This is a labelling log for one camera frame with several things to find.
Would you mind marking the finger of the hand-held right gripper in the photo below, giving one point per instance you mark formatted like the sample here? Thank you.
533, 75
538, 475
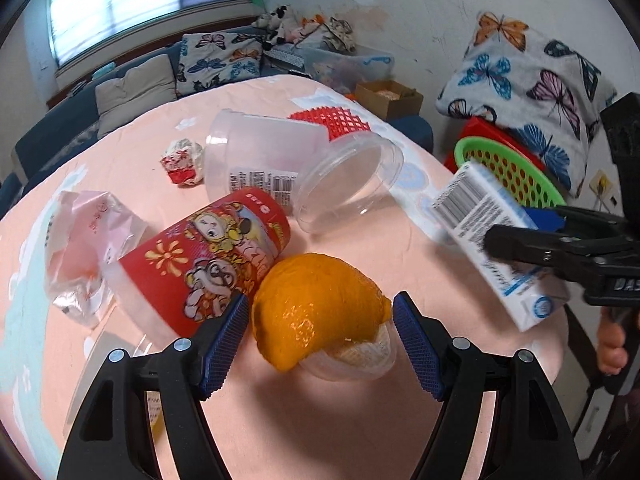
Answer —
585, 222
530, 247

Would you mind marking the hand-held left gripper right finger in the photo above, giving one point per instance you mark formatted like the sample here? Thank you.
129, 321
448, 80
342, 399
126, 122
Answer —
415, 345

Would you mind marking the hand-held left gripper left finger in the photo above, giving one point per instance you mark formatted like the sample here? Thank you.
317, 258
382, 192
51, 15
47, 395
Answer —
227, 345

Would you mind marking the white carton box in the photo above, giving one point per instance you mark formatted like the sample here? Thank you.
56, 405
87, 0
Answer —
470, 195

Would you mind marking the green plastic basket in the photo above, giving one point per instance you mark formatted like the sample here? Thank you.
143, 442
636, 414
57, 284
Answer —
505, 165

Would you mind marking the orange peel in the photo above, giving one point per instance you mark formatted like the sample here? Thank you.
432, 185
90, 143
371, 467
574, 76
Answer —
310, 305

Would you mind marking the pink plastic bag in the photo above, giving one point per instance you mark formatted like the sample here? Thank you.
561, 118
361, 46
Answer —
85, 250

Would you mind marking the large clear plastic jar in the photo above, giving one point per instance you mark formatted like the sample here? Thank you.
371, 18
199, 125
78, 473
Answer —
265, 150

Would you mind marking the person's right hand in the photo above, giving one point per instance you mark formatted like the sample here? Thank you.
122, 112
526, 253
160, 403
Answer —
612, 345

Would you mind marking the small clear plastic cup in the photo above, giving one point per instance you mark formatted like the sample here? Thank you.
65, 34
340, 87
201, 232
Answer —
360, 362

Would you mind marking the red cartoon printed canister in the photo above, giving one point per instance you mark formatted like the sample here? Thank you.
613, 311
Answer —
210, 255

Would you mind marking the yellow wrapper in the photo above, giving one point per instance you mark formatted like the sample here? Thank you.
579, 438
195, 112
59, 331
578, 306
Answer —
154, 410

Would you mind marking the pink printed blanket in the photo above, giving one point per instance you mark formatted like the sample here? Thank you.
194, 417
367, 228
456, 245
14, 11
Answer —
350, 425

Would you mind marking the red plastic stool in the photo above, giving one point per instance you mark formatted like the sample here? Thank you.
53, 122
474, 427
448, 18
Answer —
487, 130

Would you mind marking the large butterfly print pillow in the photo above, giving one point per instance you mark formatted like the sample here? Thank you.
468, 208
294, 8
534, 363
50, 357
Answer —
520, 75

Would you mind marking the crumpled red white wrapper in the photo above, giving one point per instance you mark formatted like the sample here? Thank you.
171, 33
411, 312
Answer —
181, 162

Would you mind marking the cardboard box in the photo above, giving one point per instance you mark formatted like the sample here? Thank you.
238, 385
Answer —
390, 100

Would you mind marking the red foam fruit net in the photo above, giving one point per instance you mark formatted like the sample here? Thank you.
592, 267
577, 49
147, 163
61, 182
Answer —
335, 120

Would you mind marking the clear plastic storage box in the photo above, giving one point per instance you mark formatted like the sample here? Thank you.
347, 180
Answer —
345, 67

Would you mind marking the blue sofa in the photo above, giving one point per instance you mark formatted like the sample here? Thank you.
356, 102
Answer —
45, 145

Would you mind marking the beige cushion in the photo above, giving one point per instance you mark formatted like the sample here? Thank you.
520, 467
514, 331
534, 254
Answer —
135, 90

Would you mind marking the small butterfly print pillow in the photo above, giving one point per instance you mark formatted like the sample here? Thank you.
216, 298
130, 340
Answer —
220, 62

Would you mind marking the cow plush toy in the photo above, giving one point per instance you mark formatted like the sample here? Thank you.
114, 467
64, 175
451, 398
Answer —
277, 25

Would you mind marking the window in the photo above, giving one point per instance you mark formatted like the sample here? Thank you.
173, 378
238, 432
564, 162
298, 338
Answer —
130, 0

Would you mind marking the wall socket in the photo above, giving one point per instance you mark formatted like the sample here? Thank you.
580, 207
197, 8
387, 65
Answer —
601, 182

